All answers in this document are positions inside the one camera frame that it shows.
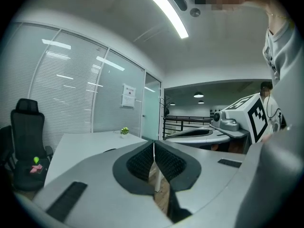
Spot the white table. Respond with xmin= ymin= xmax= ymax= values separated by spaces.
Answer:
xmin=44 ymin=130 xmax=162 ymax=192

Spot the person's grey shirt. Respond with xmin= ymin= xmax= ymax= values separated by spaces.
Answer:
xmin=262 ymin=20 xmax=304 ymax=137

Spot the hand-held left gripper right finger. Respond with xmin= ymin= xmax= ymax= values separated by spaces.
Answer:
xmin=155 ymin=140 xmax=248 ymax=224

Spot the pink small object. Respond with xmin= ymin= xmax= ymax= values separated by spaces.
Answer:
xmin=29 ymin=164 xmax=44 ymax=174

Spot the frosted glass door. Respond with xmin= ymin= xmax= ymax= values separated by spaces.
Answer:
xmin=141 ymin=72 xmax=162 ymax=141

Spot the long ceiling light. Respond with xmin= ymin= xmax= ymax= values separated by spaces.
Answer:
xmin=147 ymin=0 xmax=190 ymax=39

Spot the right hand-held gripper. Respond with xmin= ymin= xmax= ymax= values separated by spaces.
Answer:
xmin=163 ymin=93 xmax=269 ymax=150

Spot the white wall notice holder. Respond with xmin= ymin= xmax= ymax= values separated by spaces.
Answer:
xmin=120 ymin=83 xmax=137 ymax=108

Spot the black metal railing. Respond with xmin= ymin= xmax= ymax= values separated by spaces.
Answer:
xmin=162 ymin=114 xmax=213 ymax=140

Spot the black mesh office chair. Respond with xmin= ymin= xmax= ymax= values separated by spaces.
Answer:
xmin=10 ymin=98 xmax=54 ymax=191

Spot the person's gold necklace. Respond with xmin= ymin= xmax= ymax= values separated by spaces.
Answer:
xmin=266 ymin=10 xmax=290 ymax=21

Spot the small potted green plant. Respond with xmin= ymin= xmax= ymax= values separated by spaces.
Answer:
xmin=119 ymin=126 xmax=130 ymax=139

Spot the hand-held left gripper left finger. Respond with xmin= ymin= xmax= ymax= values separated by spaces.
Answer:
xmin=32 ymin=140 xmax=174 ymax=228

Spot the black coat rack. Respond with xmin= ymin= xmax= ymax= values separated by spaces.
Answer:
xmin=159 ymin=95 xmax=171 ymax=119

